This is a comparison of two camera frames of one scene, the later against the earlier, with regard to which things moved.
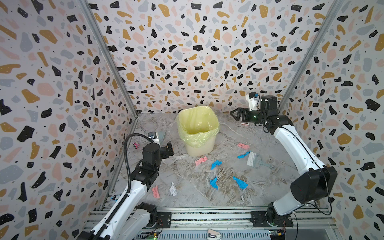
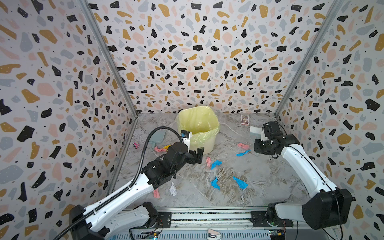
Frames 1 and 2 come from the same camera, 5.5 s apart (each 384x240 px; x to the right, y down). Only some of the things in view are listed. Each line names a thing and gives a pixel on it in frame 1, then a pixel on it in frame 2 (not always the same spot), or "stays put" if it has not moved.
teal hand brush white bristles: [254, 160] → [255, 132]
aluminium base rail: [318, 223] stays put
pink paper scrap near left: [156, 192] stays put
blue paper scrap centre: [216, 162] stays put
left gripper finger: [170, 148] → [200, 151]
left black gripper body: [163, 153] → [189, 157]
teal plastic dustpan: [161, 135] stays put
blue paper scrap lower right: [242, 184] stays put
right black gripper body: [246, 116] → [260, 146]
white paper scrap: [173, 190] stays put
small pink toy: [135, 145] stays put
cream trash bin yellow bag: [197, 127] stays put
